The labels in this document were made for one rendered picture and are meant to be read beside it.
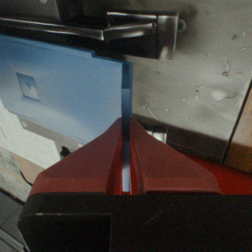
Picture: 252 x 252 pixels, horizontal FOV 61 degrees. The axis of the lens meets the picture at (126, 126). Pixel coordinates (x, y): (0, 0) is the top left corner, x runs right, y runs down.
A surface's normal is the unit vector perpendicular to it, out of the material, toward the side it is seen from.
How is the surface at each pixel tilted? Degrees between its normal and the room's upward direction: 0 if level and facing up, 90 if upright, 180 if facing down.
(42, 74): 5
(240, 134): 0
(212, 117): 0
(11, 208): 90
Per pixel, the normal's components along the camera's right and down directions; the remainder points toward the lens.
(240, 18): -0.48, 0.59
